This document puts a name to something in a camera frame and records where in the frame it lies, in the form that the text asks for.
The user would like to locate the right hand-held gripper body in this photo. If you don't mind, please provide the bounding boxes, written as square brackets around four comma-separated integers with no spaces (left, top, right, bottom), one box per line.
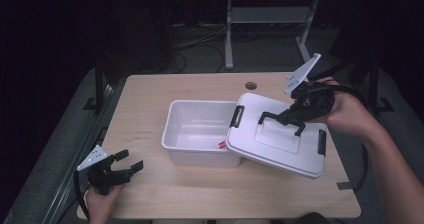
[283,52,336,123]

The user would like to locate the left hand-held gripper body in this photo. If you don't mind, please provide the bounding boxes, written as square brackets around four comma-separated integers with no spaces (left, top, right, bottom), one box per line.
[77,144,134,196]

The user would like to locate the white lid with black latches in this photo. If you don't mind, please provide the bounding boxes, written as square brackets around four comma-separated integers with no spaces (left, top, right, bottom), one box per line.
[225,92,329,180]

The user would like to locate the white plastic storage box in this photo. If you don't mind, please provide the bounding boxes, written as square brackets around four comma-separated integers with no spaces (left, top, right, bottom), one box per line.
[161,99,243,168]

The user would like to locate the person's left hand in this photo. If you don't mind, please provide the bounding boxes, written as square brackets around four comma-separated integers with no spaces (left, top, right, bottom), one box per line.
[84,184,125,224]

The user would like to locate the person's right hand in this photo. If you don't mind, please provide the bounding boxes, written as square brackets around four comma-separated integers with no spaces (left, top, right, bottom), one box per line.
[308,77,378,138]

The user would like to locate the black metal stand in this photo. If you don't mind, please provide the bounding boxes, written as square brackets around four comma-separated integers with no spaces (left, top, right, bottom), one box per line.
[83,58,112,113]
[364,54,396,114]

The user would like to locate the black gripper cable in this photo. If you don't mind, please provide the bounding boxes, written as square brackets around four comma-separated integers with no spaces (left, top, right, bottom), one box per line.
[309,78,370,194]
[73,169,91,220]

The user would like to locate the grey metal table frame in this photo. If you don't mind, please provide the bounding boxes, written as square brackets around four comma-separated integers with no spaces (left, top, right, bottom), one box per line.
[224,0,322,70]

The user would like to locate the bundle of floor cables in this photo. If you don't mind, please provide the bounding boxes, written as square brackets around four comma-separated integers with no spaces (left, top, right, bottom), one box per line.
[172,23,228,74]

